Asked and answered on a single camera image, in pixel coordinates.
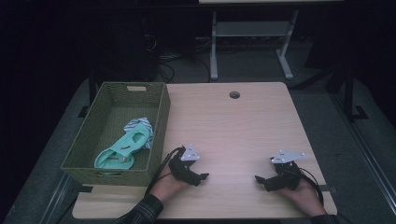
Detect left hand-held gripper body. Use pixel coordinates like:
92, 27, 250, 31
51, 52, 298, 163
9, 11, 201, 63
168, 143, 201, 182

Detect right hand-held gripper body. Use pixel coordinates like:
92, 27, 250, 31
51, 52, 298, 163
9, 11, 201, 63
267, 149, 306, 191

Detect mint green pet garment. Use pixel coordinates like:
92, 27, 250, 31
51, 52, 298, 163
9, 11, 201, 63
93, 121, 151, 171

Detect green woven storage basket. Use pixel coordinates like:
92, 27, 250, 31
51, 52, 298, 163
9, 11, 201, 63
61, 81, 172, 188

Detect person's left hand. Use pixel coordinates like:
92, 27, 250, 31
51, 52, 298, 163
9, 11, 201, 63
150, 162, 191, 203

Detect blue white striped cloth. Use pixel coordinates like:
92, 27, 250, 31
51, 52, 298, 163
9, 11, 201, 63
123, 117, 155, 149

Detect black metal stand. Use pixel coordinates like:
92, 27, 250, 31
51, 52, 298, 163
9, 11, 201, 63
325, 62, 371, 123

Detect dark computer tower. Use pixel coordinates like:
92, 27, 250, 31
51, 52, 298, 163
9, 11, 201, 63
92, 6, 159, 83

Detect grey metal stand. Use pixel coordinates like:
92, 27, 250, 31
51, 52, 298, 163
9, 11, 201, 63
209, 8, 301, 82

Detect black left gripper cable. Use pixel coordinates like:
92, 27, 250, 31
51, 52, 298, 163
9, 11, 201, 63
144, 147, 186, 196

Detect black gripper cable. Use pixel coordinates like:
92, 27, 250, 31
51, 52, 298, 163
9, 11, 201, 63
144, 147, 186, 196
289, 169, 325, 207

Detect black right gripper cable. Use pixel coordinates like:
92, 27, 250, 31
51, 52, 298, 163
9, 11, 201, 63
289, 169, 325, 207

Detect black floor cables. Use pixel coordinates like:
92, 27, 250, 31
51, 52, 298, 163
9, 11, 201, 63
148, 34, 213, 84

